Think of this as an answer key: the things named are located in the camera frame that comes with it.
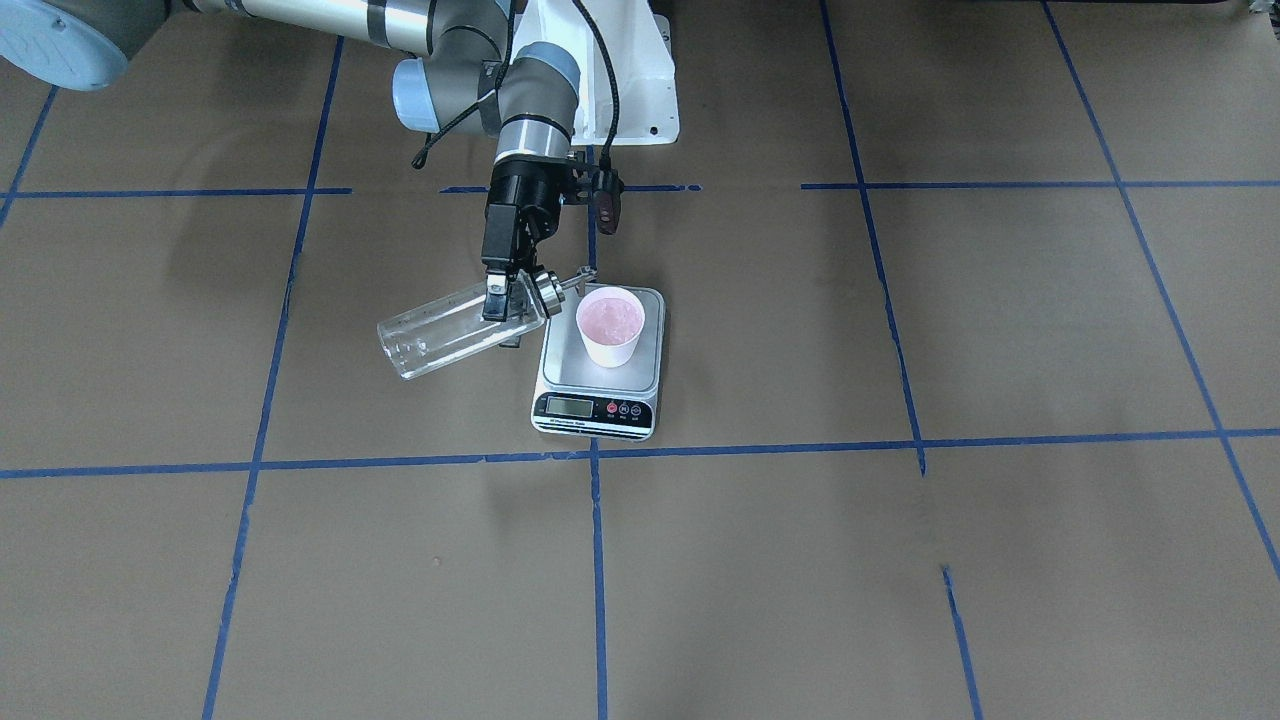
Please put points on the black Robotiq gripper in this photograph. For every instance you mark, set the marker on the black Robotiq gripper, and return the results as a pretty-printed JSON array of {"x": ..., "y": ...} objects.
[{"x": 517, "y": 199}]

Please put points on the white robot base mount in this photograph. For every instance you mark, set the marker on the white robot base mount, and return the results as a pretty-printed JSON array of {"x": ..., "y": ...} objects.
[{"x": 616, "y": 54}]

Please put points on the digital kitchen scale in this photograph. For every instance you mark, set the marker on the digital kitchen scale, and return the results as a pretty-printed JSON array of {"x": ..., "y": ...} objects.
[{"x": 576, "y": 397}]

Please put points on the clear glass sauce bottle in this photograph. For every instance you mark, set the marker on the clear glass sauce bottle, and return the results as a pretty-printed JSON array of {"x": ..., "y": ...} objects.
[{"x": 452, "y": 328}]

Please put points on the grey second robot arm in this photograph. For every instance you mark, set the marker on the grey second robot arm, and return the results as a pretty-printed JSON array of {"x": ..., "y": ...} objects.
[{"x": 459, "y": 71}]

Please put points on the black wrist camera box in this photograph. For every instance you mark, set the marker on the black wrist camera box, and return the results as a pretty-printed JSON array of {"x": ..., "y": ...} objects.
[{"x": 606, "y": 197}]

